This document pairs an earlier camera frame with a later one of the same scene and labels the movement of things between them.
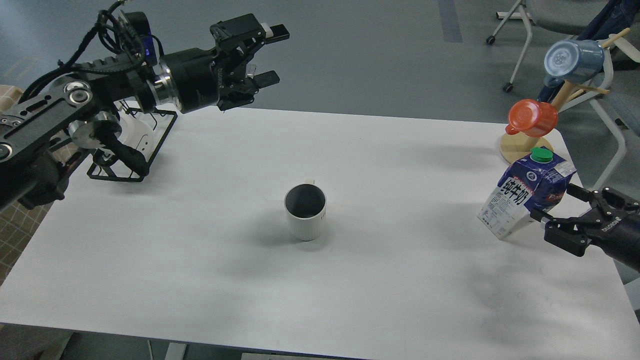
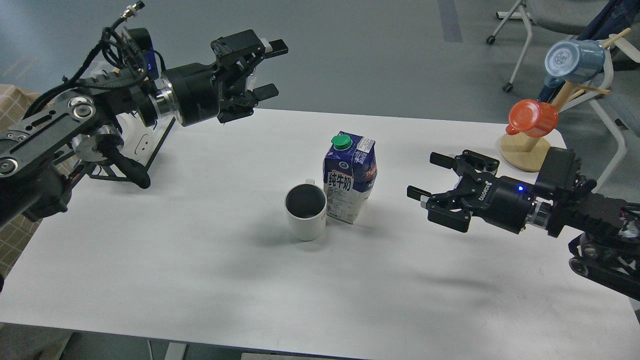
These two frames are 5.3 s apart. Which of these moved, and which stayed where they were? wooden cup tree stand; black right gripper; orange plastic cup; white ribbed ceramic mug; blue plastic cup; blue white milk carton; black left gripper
Moved: blue white milk carton; black left gripper; black right gripper
Stayed: orange plastic cup; wooden cup tree stand; white ribbed ceramic mug; blue plastic cup
